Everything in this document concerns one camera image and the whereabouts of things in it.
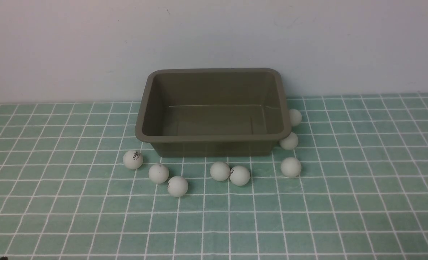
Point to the green checkered tablecloth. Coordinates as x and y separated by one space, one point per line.
362 193

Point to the olive plastic bin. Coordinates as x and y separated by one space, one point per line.
234 112

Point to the white ping-pong ball with logo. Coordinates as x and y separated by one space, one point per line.
177 186

